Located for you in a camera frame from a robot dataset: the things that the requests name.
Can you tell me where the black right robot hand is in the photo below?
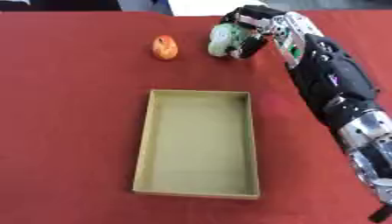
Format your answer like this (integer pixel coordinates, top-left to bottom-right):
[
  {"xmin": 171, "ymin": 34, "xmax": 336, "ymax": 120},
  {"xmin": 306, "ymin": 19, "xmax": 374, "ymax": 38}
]
[{"xmin": 219, "ymin": 4, "xmax": 288, "ymax": 60}]

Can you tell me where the white and green toy vegetable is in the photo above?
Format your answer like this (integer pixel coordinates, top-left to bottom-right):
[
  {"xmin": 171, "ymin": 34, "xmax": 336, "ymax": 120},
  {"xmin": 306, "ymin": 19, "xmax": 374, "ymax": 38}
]
[{"xmin": 206, "ymin": 23, "xmax": 253, "ymax": 58}]

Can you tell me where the tan box with green inside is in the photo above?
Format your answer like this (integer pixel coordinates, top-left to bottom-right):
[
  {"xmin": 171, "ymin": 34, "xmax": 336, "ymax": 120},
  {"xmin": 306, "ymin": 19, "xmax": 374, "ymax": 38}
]
[{"xmin": 131, "ymin": 88, "xmax": 263, "ymax": 200}]

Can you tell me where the orange toy fruit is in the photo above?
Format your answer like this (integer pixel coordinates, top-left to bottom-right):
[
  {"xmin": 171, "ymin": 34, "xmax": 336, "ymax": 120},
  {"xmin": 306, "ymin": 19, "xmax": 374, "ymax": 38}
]
[{"xmin": 150, "ymin": 34, "xmax": 181, "ymax": 61}]

